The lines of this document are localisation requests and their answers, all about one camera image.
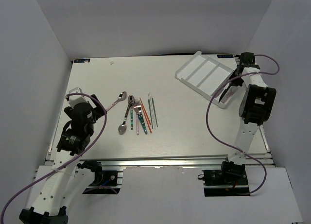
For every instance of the blue label sticker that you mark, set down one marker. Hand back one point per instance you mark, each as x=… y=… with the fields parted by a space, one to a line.
x=84 y=60
x=223 y=56

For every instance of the pink handled spoon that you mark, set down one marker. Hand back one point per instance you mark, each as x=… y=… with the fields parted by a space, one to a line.
x=122 y=96

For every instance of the white divided utensil tray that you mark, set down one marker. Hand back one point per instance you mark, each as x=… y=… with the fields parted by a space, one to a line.
x=205 y=74

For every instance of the blue label sticker right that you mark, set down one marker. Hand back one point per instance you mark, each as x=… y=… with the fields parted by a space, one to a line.
x=223 y=56

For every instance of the pink handled knife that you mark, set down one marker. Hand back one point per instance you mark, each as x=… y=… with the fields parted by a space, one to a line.
x=228 y=93

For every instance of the pink handled fork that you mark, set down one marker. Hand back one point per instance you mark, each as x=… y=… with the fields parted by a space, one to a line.
x=137 y=116

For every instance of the green marbled handle fork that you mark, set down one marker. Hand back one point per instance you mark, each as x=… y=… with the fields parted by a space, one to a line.
x=141 y=118

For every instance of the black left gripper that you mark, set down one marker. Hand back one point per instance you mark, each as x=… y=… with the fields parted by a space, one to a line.
x=98 y=111

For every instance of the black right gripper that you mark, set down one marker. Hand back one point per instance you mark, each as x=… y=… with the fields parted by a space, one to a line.
x=236 y=82

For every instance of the blue label sticker left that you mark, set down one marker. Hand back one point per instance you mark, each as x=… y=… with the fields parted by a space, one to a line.
x=84 y=60

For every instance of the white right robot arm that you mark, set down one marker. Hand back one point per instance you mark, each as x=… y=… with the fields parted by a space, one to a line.
x=254 y=110

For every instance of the green chopstick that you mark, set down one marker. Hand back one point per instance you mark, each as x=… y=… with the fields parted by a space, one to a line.
x=153 y=104
x=150 y=109

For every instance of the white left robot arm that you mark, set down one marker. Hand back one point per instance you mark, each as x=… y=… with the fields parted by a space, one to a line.
x=68 y=177

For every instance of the green marbled handle spoon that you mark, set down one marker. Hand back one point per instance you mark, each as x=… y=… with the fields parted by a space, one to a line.
x=131 y=112

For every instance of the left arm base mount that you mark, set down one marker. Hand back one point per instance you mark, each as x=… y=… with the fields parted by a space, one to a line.
x=105 y=182

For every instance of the brown marbled handle spoon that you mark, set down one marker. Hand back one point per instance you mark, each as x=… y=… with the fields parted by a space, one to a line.
x=122 y=127

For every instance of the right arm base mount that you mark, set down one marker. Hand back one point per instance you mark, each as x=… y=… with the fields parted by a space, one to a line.
x=230 y=180

